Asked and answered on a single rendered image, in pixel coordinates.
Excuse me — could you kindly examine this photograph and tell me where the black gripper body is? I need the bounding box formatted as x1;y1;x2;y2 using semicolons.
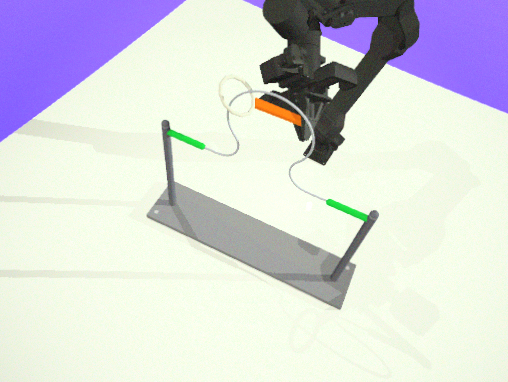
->
259;44;357;107

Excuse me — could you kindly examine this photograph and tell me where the orange handle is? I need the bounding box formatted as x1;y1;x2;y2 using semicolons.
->
218;74;301;126

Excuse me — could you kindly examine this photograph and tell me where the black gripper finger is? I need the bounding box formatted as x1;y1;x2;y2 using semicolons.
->
294;90;332;141
277;99;305;142

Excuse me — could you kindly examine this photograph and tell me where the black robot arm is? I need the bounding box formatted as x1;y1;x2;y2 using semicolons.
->
259;0;421;166

